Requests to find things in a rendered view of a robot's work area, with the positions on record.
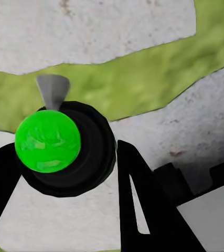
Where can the insectifuge atomizer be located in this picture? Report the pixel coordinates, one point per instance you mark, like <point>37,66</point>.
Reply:
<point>67,148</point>

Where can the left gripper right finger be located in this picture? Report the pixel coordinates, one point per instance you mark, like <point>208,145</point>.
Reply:
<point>169,232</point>

